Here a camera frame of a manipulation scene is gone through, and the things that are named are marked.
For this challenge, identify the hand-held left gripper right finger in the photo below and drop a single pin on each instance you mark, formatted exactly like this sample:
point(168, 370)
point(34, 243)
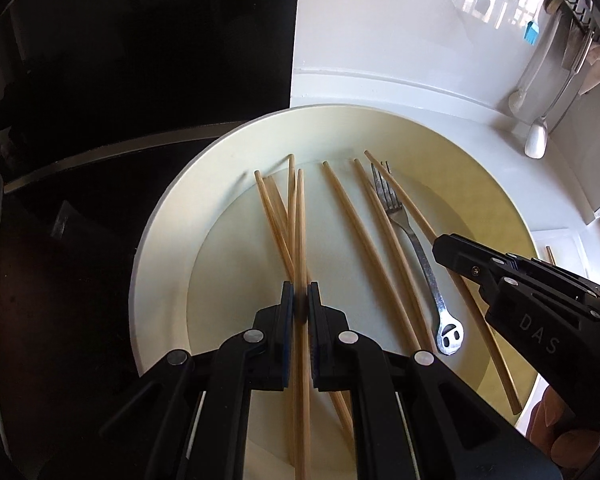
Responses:
point(314, 340)

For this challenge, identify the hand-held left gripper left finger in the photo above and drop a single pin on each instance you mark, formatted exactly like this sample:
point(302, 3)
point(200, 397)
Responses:
point(287, 340)

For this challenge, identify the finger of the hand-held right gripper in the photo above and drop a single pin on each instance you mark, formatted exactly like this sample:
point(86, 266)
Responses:
point(460, 255)

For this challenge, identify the metal fork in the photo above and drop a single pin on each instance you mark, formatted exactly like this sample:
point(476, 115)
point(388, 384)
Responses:
point(425, 270)

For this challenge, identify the large cream plate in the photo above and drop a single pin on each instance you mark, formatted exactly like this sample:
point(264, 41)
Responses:
point(220, 260)

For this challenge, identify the bundle of wooden chopsticks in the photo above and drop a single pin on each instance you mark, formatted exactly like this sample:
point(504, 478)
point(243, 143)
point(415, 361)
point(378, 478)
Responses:
point(351, 211)

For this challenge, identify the person's right hand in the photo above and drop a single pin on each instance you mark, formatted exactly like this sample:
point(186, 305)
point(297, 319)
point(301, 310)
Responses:
point(560, 447)

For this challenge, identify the blue silicone brush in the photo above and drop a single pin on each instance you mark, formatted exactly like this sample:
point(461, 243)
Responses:
point(532, 34)

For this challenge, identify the beige hanging utensil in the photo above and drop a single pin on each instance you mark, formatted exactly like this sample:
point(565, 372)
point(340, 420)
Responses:
point(597, 67)

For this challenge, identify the black kitchen appliance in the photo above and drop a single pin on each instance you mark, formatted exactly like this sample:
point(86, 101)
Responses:
point(130, 35)

